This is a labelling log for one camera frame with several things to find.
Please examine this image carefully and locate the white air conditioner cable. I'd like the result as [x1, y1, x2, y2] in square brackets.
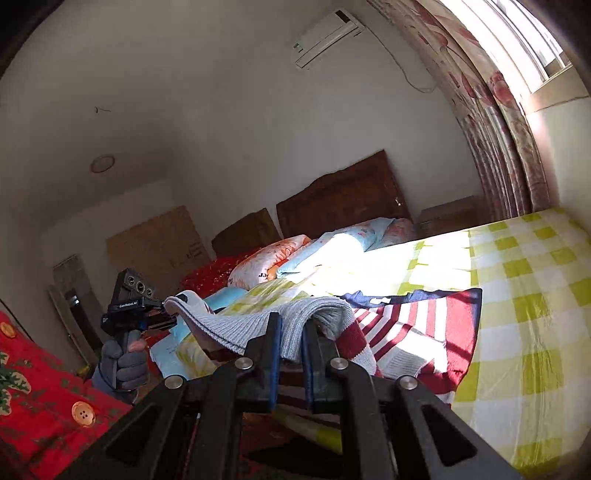
[369, 28, 439, 93]

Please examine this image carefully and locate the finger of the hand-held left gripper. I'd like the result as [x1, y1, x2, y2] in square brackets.
[141, 302, 180, 332]

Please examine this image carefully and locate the white wall air conditioner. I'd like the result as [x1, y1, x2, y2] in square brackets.
[291, 10, 365, 70]

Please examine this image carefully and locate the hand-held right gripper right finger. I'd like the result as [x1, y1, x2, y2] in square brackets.
[301, 320, 522, 480]

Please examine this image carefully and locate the orange floral pillow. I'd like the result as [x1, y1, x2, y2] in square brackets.
[228, 234, 312, 291]

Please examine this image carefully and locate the large carved wooden headboard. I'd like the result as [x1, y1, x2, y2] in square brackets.
[276, 150, 411, 240]

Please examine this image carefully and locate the pink floral curtain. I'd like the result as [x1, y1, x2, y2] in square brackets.
[367, 0, 550, 217]

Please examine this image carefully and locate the light blue floral quilt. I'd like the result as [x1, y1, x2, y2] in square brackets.
[277, 217, 395, 280]

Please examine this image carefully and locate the wooden nightstand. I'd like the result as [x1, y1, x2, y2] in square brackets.
[416, 195, 490, 238]

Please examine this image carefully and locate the red patterned blanket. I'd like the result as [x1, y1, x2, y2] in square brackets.
[180, 249, 259, 296]

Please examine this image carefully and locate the leaning grey mirror panel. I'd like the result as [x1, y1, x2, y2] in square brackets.
[48, 254, 106, 365]

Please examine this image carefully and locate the yellow checked bed sheet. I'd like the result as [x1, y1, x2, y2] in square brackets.
[152, 207, 591, 480]

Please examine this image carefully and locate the red floral buttoned garment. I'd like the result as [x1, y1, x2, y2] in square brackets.
[0, 311, 134, 480]

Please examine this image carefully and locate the person's left hand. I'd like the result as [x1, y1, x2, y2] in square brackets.
[91, 329, 149, 398]

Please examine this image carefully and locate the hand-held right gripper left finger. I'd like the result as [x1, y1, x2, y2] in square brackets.
[60, 312, 283, 480]

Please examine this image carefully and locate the red white striped knit sweater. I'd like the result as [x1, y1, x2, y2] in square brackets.
[164, 288, 483, 407]

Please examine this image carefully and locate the barred window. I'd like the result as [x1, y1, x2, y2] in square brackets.
[443, 0, 578, 100]

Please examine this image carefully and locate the pink floral pillow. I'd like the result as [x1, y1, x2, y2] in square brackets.
[383, 218, 416, 245]

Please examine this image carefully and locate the light blue printed blanket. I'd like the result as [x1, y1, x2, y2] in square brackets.
[148, 330, 222, 381]

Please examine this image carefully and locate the flat cardboard box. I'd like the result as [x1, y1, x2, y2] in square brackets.
[106, 205, 211, 284]

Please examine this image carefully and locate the small wooden headboard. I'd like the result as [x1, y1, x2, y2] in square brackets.
[211, 208, 282, 258]

